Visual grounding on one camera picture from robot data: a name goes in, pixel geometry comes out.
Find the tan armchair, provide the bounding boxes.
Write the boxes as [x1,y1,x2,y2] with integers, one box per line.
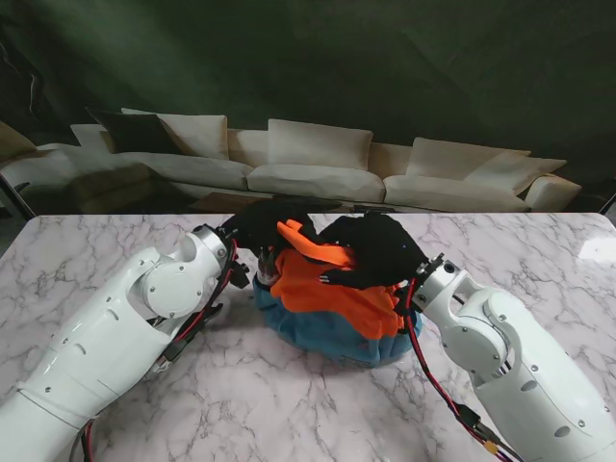
[0,119,39,163]

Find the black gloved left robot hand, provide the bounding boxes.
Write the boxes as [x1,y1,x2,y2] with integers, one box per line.
[221,199,321,256]

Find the red black arm cable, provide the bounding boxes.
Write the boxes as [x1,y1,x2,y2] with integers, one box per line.
[401,281,524,462]
[71,235,242,462]

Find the orange and blue backpack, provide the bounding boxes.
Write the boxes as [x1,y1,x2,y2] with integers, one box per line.
[252,218,424,371]

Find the brown bottle with green cap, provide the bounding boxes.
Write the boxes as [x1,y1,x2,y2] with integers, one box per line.
[256,245,279,286]

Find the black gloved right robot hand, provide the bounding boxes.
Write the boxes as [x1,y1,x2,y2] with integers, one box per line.
[317,214,429,290]

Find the dark brown cushion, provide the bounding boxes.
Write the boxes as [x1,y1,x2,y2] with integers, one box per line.
[86,108,184,155]

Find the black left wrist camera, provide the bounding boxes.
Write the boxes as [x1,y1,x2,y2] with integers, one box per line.
[229,259,252,291]

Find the cream sofa cushion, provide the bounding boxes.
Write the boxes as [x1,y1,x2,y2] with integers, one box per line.
[464,152,569,196]
[156,114,228,160]
[70,123,115,153]
[408,137,532,182]
[267,118,374,170]

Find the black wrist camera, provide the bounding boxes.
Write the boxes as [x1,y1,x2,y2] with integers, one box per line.
[393,283,416,314]
[229,259,252,291]

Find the cream sofa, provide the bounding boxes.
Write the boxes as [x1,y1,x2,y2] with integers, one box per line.
[0,108,583,213]

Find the brown coffee table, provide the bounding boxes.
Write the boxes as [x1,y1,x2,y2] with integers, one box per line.
[187,191,405,215]

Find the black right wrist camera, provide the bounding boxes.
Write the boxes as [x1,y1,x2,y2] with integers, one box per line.
[393,283,416,314]

